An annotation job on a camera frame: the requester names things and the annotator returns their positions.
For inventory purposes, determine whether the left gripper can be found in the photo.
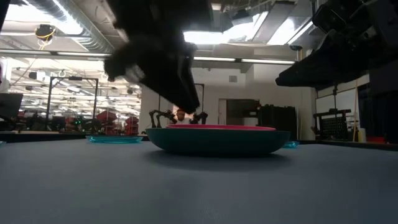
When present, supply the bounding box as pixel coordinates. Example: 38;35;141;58
104;0;215;114

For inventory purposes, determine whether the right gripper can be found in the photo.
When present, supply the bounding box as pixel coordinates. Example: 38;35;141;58
275;0;377;91

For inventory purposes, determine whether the pink opaque plastic plate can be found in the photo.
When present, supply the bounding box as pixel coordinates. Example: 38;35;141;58
165;124;277;132

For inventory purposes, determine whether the person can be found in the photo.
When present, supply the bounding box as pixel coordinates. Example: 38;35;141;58
169;108;195;126

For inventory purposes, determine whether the whiteboard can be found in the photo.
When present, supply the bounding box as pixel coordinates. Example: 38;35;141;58
315;88;358;131

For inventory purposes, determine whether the long ceiling light strip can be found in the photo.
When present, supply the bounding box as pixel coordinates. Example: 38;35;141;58
193;56;295;65
55;51;111;57

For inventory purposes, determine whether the black pegboard stand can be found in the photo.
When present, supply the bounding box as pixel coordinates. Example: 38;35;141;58
313;108;352;141

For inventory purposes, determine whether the red storage bin rack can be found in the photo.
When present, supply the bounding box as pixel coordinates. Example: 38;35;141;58
125;116;140;135
96;110;118;123

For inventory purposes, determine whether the black cabinet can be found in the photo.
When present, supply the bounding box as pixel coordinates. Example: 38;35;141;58
259;105;297;141

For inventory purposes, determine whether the dark interior window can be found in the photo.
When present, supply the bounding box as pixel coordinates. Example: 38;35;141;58
226;99;261;126

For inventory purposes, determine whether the dark teal bowl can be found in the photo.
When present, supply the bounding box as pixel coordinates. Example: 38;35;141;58
145;127;292;157

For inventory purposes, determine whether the dark desk monitor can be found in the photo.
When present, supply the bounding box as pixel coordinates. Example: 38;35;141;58
0;92;24;119

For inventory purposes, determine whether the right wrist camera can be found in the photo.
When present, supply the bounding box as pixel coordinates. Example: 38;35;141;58
312;3;348;34

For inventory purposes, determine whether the silver air duct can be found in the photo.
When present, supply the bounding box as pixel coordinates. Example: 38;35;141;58
27;0;114;54

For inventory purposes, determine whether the black metal frame rack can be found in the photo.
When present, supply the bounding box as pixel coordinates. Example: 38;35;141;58
45;76;100;131

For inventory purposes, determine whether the yellow ceiling cable reel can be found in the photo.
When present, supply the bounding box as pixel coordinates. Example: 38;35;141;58
34;24;57;43

